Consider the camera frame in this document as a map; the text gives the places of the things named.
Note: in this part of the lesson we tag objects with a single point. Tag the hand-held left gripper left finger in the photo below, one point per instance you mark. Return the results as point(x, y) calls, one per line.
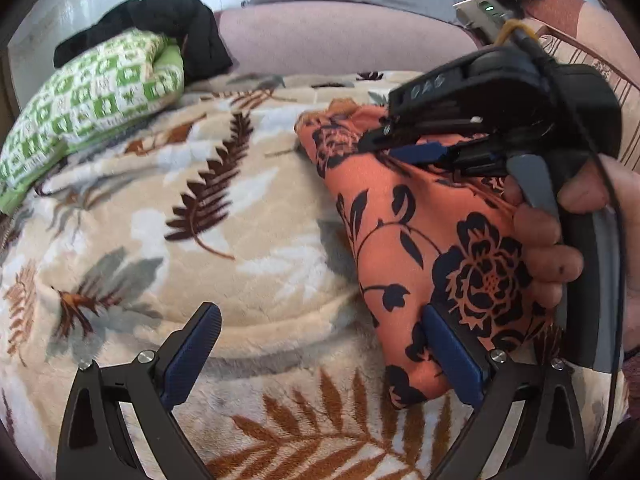
point(192, 355)

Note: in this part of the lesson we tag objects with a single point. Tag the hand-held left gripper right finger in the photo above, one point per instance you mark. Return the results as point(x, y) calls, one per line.
point(450, 350)

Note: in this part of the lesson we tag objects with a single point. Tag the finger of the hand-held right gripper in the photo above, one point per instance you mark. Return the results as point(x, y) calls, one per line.
point(420, 154)
point(425, 130)

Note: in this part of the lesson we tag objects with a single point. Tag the orange black floral garment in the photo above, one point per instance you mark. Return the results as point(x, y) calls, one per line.
point(400, 240)

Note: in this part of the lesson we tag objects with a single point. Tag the person's right hand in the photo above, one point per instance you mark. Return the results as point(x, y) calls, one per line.
point(542, 227)

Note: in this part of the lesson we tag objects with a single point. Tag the mauve bolster pillow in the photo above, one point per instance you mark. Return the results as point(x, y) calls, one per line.
point(340, 40)

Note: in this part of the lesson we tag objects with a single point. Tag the beige leaf print blanket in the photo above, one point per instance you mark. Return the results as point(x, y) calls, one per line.
point(275, 240)

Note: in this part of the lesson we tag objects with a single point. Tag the black cloth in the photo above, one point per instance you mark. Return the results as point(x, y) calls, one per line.
point(195, 30)

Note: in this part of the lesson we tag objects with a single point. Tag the green white checkered pillow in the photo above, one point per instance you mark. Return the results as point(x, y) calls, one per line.
point(90, 95)

